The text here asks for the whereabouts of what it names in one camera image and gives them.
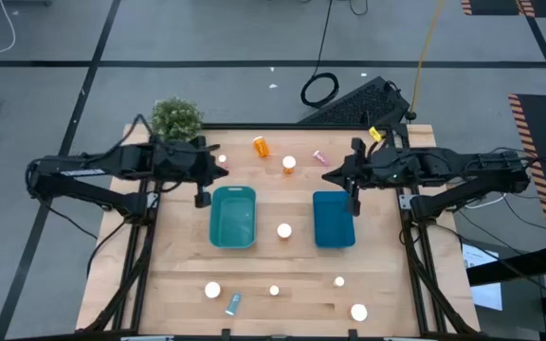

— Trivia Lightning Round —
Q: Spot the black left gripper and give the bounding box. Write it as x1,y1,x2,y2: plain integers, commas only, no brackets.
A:
152,135,230,188

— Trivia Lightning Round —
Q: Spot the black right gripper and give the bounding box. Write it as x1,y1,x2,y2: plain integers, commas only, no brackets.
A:
321,137,422,189

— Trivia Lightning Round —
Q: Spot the small blue pill vial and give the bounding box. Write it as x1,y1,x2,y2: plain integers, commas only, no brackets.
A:
225,292,243,316

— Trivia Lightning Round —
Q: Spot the teal plastic bin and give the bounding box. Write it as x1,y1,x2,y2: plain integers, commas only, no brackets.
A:
209,185,258,250

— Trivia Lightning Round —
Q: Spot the blue plastic bin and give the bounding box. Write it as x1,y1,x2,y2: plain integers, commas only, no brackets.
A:
312,190,356,249

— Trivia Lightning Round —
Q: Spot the green potted plant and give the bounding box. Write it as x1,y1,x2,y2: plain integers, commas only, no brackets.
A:
151,97,205,142

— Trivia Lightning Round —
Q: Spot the white paper sheet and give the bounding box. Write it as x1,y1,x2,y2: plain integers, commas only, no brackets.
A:
461,242,504,313

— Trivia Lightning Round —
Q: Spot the black metal beam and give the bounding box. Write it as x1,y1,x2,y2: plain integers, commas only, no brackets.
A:
465,243,546,288

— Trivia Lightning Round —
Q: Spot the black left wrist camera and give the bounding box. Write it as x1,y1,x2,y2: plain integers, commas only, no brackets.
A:
193,184,213,209

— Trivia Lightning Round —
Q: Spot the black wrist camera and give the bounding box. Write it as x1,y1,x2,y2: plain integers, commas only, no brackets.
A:
193,184,213,209
345,183,362,217

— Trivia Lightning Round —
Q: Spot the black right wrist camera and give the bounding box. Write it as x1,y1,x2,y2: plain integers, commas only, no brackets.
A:
345,183,362,217

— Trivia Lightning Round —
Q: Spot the black metal table frame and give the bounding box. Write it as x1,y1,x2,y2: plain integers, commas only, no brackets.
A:
76,121,482,341

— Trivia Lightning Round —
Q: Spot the black coiled cable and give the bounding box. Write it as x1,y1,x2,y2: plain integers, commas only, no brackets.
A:
300,0,340,109

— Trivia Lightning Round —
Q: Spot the black floor cable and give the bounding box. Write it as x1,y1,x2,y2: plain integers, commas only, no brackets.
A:
85,220,130,278

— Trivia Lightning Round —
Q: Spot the yellow cable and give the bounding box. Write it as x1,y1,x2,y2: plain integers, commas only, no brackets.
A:
408,0,446,119

